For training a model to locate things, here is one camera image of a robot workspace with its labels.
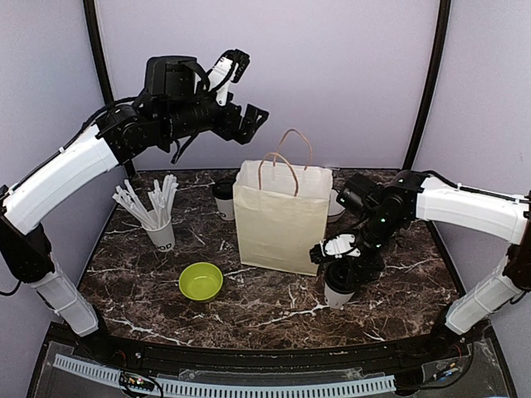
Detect black corner frame post left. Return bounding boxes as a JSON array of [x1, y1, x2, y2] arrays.
[[81, 0, 137, 175]]

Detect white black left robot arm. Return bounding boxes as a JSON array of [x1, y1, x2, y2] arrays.
[[1, 93, 269, 362]]

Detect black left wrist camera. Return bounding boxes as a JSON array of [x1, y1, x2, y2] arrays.
[[144, 56, 210, 101]]

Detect white paper coffee cup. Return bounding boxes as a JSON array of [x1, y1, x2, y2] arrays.
[[215, 197, 235, 221]]

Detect lime green bowl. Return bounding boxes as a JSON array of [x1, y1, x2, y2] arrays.
[[178, 262, 223, 302]]

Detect bundle of white wrapped straws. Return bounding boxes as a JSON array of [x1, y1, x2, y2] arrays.
[[112, 174, 178, 231]]

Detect white cup holding straws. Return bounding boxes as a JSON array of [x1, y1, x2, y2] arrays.
[[143, 221, 175, 252]]

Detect black front table rail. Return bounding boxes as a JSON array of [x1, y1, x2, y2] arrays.
[[45, 323, 479, 379]]

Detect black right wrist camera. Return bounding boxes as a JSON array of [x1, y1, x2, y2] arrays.
[[336, 173, 384, 212]]

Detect white slotted cable duct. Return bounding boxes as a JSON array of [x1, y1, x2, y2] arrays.
[[53, 354, 397, 397]]

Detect black corner frame post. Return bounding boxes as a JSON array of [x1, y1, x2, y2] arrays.
[[81, 0, 137, 175], [402, 0, 451, 169]]

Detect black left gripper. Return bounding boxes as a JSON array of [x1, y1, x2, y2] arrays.
[[161, 79, 268, 143]]

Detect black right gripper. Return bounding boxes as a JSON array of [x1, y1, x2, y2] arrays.
[[339, 211, 403, 289]]

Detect black corner frame post right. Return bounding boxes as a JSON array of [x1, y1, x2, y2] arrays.
[[402, 0, 451, 169]]

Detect brown paper takeout bag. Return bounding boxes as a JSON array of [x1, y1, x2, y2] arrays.
[[233, 149, 333, 276]]

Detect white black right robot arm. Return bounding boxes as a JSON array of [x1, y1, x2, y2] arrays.
[[337, 170, 530, 360]]

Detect black plastic cup lid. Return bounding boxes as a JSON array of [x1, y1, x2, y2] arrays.
[[324, 262, 358, 294]]

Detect white scalloped ceramic bowl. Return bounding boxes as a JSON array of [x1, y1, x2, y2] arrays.
[[328, 189, 345, 223]]

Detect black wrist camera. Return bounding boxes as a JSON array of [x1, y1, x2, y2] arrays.
[[336, 173, 384, 212], [144, 56, 210, 101]]

